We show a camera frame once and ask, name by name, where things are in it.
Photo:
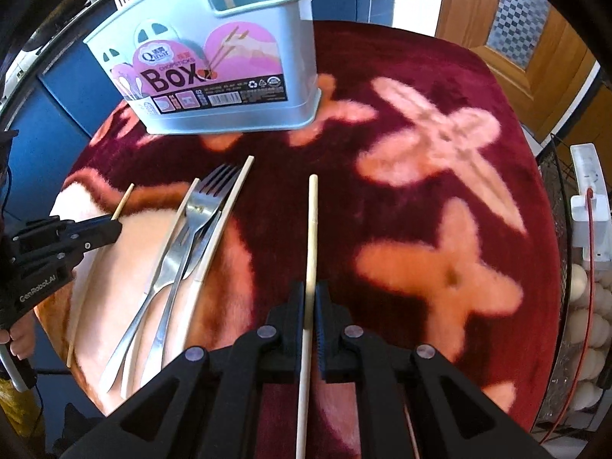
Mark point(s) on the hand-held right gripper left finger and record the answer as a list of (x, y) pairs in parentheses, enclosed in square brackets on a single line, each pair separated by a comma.
[(291, 325)]

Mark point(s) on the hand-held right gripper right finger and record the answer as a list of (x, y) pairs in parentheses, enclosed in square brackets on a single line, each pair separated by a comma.
[(327, 330)]

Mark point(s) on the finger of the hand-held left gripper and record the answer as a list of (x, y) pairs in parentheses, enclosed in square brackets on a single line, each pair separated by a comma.
[(103, 236), (86, 222)]

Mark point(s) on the wooden chopstick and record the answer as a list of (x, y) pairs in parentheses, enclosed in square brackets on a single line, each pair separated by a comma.
[(124, 201), (311, 229)]

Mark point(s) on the light blue utensil box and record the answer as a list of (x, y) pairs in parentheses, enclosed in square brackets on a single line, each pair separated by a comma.
[(239, 114)]

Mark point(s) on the person's left hand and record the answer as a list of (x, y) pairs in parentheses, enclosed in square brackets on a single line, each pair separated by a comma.
[(21, 339)]

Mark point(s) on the pile of white eggs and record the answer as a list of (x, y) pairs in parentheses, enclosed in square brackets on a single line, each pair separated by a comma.
[(583, 325)]

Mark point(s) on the white power strip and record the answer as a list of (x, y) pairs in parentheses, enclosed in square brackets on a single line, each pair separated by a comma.
[(590, 186)]

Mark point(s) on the wooden door with glass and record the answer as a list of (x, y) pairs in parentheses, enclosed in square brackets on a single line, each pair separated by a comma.
[(535, 33)]

